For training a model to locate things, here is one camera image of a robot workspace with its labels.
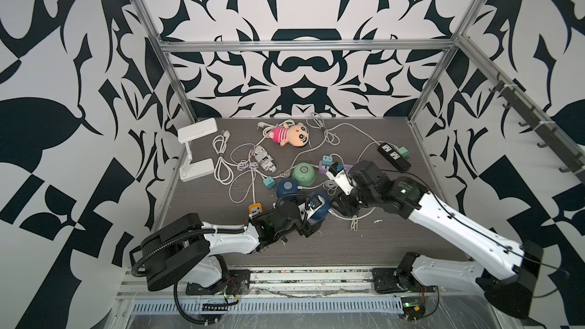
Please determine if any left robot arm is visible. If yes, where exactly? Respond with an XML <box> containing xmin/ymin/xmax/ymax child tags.
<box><xmin>131</xmin><ymin>193</ymin><xmax>331</xmax><ymax>295</ymax></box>

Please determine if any wall hook rack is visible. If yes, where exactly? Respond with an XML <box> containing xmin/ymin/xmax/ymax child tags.
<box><xmin>490</xmin><ymin>72</ymin><xmax>584</xmax><ymax>184</ymax></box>

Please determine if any teal adapter on table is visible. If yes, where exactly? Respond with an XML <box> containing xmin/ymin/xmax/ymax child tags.
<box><xmin>263</xmin><ymin>177</ymin><xmax>277</xmax><ymax>190</ymax></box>

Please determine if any plush doll pink shirt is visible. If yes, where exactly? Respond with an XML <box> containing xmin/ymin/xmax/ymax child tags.
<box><xmin>268</xmin><ymin>123</ymin><xmax>309</xmax><ymax>148</ymax></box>

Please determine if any purple power strip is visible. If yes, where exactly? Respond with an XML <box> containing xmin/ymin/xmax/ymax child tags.
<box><xmin>318</xmin><ymin>162</ymin><xmax>353</xmax><ymax>175</ymax></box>

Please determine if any green adapter on black strip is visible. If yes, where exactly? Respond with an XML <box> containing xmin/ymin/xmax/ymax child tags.
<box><xmin>397</xmin><ymin>146</ymin><xmax>410</xmax><ymax>158</ymax></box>

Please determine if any beige USB cable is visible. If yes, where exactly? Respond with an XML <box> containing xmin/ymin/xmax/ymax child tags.
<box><xmin>326</xmin><ymin>207</ymin><xmax>376</xmax><ymax>232</ymax></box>

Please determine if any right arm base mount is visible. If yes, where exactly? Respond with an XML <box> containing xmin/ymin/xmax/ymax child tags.
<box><xmin>371</xmin><ymin>268</ymin><xmax>436</xmax><ymax>294</ymax></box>

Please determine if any black power strip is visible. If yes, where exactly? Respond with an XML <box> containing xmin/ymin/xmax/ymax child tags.
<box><xmin>377</xmin><ymin>143</ymin><xmax>411</xmax><ymax>173</ymax></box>

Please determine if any white desk lamp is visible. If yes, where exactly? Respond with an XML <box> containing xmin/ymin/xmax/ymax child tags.
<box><xmin>178</xmin><ymin>118</ymin><xmax>218</xmax><ymax>182</ymax></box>

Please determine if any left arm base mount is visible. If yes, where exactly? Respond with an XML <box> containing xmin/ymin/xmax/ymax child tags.
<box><xmin>185</xmin><ymin>270</ymin><xmax>251</xmax><ymax>296</ymax></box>

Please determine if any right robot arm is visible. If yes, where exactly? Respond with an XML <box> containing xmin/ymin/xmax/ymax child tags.
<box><xmin>327</xmin><ymin>161</ymin><xmax>544</xmax><ymax>319</ymax></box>

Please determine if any orange power strip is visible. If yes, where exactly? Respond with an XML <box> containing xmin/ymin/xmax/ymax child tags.
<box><xmin>248</xmin><ymin>203</ymin><xmax>263</xmax><ymax>216</ymax></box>

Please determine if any white bundled power cord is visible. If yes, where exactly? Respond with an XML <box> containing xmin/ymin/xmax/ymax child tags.
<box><xmin>212</xmin><ymin>129</ymin><xmax>234</xmax><ymax>186</ymax></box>

